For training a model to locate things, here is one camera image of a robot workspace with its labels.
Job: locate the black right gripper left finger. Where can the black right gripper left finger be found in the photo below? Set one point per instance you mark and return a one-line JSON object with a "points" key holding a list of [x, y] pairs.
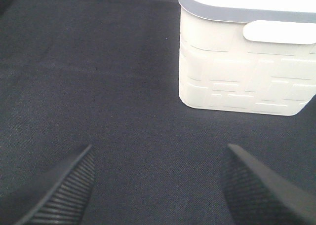
{"points": [[60, 196]]}

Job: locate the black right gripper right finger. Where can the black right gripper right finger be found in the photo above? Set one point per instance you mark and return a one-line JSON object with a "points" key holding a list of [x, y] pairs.
{"points": [[257, 195]]}

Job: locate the white storage box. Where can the white storage box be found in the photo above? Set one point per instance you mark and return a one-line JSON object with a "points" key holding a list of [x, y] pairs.
{"points": [[250, 56]]}

